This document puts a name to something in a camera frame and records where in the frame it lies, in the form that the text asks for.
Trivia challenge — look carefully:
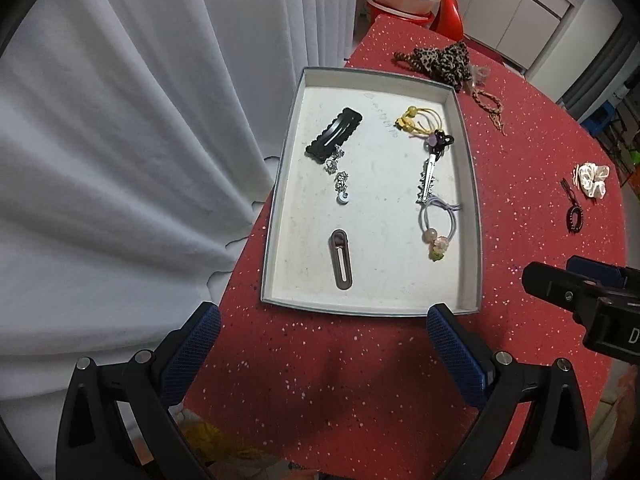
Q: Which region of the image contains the black spiral hair tie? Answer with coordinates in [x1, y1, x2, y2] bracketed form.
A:
[566, 202, 587, 234]

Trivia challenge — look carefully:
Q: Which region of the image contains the grey curtain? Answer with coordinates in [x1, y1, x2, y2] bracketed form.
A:
[556, 25, 640, 122]

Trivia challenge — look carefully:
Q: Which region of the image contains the white polka dot scrunchie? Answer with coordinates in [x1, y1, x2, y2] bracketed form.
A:
[580, 162, 611, 200]

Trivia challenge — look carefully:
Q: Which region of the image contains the yellow plastic bag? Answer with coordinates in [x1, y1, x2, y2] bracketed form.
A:
[175, 410, 282, 480]

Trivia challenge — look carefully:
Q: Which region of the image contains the white cabinet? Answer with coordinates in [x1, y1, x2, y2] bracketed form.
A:
[430, 0, 576, 72]

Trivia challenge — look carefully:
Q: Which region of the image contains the small metal charm pendant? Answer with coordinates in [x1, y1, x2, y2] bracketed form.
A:
[334, 172, 354, 206]

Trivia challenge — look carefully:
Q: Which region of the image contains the yellow hair tie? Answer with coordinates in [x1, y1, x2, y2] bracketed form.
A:
[395, 105, 444, 139]

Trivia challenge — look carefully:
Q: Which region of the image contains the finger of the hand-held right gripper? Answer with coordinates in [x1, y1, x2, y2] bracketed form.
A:
[522, 261, 601, 313]
[566, 255, 640, 291]

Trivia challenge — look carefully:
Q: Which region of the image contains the silver metal hair clip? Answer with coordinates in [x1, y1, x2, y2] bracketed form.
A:
[416, 151, 441, 205]

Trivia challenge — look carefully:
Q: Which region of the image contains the white curtain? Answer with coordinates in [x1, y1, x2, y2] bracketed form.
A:
[0, 0, 362, 466]

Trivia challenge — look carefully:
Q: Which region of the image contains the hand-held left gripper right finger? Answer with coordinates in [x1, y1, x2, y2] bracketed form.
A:
[426, 302, 594, 480]

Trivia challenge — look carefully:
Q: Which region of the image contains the red plastic bucket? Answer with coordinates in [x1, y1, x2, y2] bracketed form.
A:
[367, 0, 441, 24]

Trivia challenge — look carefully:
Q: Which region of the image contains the brown oblong hair clip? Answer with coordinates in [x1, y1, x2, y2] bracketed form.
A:
[327, 228, 355, 291]

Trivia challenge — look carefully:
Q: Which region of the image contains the black scalloped snap clip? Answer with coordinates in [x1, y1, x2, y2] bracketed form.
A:
[305, 107, 364, 162]

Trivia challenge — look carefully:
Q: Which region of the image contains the orange plastic bag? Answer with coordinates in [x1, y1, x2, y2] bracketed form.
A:
[610, 367, 640, 466]

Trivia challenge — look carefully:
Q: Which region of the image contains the purple black flower hair tie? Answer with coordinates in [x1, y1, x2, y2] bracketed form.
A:
[422, 130, 456, 154]

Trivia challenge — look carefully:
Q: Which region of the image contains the white shallow tray box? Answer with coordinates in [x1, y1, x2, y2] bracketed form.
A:
[260, 66, 483, 317]

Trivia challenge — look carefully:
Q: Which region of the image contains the brown braided hair tie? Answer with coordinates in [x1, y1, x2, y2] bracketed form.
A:
[471, 88, 504, 114]

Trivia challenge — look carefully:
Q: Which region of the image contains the lavender beaded hair tie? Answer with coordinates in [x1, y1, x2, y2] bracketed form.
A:
[417, 197, 462, 262]

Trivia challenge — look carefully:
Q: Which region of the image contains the blue plastic stool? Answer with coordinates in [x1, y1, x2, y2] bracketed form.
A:
[590, 102, 622, 134]

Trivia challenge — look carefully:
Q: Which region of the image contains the leopard print scrunchie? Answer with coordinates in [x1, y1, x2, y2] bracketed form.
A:
[407, 41, 473, 92]

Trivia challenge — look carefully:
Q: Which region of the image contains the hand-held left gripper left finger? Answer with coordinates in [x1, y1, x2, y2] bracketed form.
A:
[56, 301, 222, 480]

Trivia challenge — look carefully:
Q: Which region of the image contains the red plastic chair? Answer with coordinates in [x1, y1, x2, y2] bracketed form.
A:
[435, 0, 464, 42]

